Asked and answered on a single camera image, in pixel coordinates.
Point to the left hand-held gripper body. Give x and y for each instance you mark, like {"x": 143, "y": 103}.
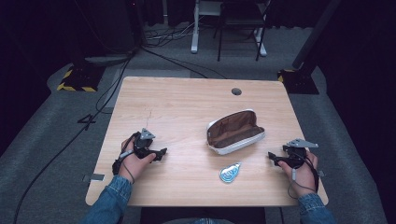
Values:
{"x": 143, "y": 143}

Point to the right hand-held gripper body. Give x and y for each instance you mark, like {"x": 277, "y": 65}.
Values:
{"x": 297, "y": 151}

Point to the white pencil case brown lining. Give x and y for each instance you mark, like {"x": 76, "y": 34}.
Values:
{"x": 235, "y": 132}

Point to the person's left hand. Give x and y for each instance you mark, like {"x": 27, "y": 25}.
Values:
{"x": 135, "y": 163}

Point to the person's right hand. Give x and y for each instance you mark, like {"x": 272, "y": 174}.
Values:
{"x": 302, "y": 179}

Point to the black stand base striped edge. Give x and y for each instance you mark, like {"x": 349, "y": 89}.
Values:
{"x": 79, "y": 79}
{"x": 297, "y": 81}

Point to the black slanted stand pole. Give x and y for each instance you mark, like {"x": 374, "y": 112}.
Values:
{"x": 314, "y": 32}

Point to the black chair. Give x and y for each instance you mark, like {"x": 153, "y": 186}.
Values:
{"x": 239, "y": 21}

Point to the grey metal table bracket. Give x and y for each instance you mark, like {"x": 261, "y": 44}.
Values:
{"x": 95, "y": 177}

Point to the white desk frame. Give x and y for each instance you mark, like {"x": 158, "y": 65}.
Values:
{"x": 197, "y": 34}

